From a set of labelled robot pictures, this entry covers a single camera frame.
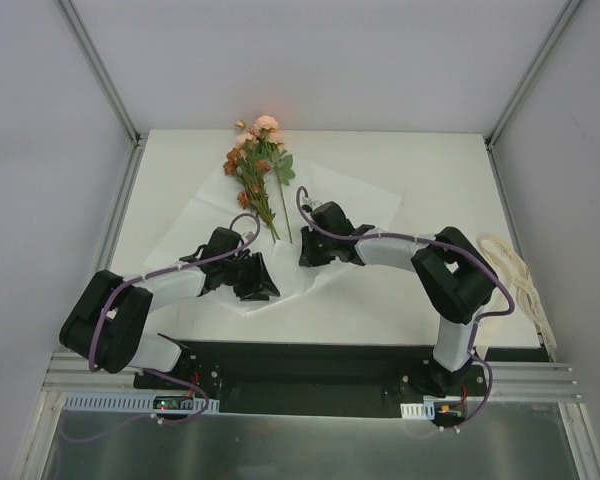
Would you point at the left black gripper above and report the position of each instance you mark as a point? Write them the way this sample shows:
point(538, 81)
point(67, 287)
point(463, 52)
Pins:
point(247, 275)

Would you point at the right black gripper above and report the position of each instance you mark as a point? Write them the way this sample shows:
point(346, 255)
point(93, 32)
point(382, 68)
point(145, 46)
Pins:
point(315, 248)

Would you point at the translucent white wrapping paper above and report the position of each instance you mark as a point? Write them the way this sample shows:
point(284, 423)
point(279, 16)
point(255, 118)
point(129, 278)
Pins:
point(214, 204)

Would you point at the orange brown flower bunch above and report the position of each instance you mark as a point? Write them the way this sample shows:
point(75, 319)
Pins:
point(248, 168)

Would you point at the pink rose stem with leaves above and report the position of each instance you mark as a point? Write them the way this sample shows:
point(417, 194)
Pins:
point(279, 177)

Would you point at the cream printed ribbon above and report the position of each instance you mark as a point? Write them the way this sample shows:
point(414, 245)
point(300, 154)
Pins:
point(516, 276)

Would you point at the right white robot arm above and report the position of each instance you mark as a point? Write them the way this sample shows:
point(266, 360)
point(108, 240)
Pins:
point(455, 277)

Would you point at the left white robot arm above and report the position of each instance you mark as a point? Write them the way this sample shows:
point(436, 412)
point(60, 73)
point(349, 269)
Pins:
point(107, 324)

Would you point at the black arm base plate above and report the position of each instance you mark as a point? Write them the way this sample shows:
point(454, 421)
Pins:
point(359, 401)

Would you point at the right white cable duct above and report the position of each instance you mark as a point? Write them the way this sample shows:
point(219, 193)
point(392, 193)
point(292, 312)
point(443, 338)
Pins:
point(418, 411)

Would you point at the white cable duct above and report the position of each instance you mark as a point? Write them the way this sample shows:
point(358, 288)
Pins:
point(138, 403)
point(418, 411)

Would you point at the left white cable duct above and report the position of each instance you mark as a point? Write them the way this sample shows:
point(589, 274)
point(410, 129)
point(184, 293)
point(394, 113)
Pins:
point(138, 403)

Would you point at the aluminium front rail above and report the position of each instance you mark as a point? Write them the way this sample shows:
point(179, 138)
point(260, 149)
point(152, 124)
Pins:
point(507, 381)

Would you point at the left aluminium frame post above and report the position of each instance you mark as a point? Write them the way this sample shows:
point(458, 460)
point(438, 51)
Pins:
point(90, 52)

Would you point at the aluminium frame post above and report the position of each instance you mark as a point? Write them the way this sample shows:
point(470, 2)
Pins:
point(90, 52)
point(556, 32)

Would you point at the right aluminium frame post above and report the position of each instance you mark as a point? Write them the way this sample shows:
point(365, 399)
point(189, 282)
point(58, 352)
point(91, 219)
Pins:
point(556, 32)

